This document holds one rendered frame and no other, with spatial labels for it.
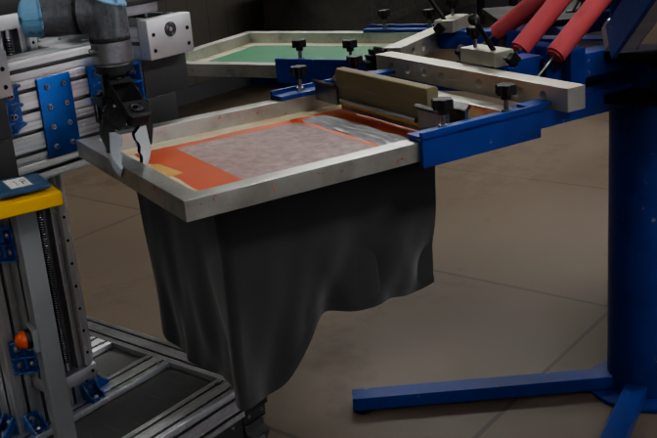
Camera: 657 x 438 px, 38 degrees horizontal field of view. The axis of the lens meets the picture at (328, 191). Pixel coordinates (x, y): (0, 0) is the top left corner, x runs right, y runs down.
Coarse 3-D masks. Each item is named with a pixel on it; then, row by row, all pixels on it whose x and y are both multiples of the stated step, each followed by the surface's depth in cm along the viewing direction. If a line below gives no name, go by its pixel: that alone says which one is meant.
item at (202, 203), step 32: (448, 96) 219; (160, 128) 214; (192, 128) 218; (96, 160) 198; (128, 160) 188; (320, 160) 176; (352, 160) 176; (384, 160) 180; (416, 160) 184; (160, 192) 169; (192, 192) 165; (224, 192) 163; (256, 192) 167; (288, 192) 170
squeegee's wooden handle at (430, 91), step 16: (336, 80) 225; (352, 80) 219; (368, 80) 213; (384, 80) 208; (400, 80) 205; (352, 96) 221; (368, 96) 215; (384, 96) 209; (400, 96) 204; (416, 96) 199; (432, 96) 196; (416, 112) 200
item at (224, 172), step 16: (384, 128) 210; (400, 128) 208; (304, 144) 202; (320, 144) 201; (336, 144) 200; (352, 144) 199; (368, 144) 198; (224, 160) 195; (240, 160) 194; (256, 160) 193; (272, 160) 192; (288, 160) 191; (304, 160) 190; (176, 176) 187; (192, 176) 186; (208, 176) 185; (224, 176) 184; (240, 176) 183
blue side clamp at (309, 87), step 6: (330, 78) 239; (306, 84) 235; (312, 84) 236; (276, 90) 231; (282, 90) 232; (288, 90) 233; (294, 90) 234; (306, 90) 232; (312, 90) 232; (276, 96) 229; (282, 96) 228; (288, 96) 229; (294, 96) 230; (300, 96) 230
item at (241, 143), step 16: (336, 112) 227; (352, 112) 226; (256, 128) 219; (272, 128) 218; (288, 128) 216; (304, 128) 215; (320, 128) 214; (192, 144) 210; (208, 144) 209; (224, 144) 208; (240, 144) 207; (256, 144) 206; (272, 144) 204; (288, 144) 203; (160, 160) 199; (176, 160) 198; (192, 160) 197; (208, 160) 196
